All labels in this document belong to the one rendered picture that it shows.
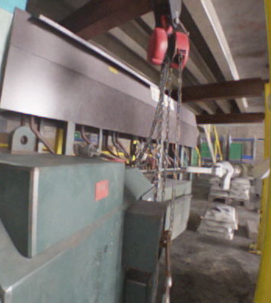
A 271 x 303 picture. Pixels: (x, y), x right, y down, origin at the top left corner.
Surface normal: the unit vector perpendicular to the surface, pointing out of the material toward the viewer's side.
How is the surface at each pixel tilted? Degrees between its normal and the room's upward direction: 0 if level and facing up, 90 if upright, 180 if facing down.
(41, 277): 90
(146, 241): 90
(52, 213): 90
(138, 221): 90
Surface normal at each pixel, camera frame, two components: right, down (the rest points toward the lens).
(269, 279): -0.59, -0.07
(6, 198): -0.29, -0.06
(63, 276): 0.95, 0.05
